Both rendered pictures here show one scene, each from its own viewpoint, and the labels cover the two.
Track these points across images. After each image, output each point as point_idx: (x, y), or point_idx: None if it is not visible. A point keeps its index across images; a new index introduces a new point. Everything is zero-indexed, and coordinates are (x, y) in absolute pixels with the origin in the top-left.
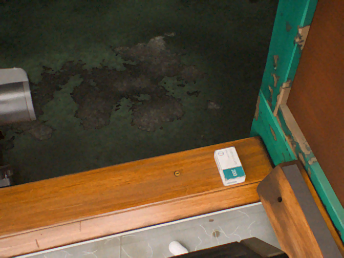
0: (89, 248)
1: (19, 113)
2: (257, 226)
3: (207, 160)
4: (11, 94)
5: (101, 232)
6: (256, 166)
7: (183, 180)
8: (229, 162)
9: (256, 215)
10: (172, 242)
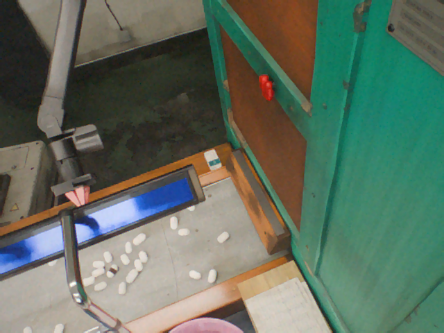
0: None
1: (95, 146)
2: (231, 188)
3: (200, 159)
4: (89, 137)
5: None
6: (227, 157)
7: None
8: (211, 157)
9: (230, 183)
10: None
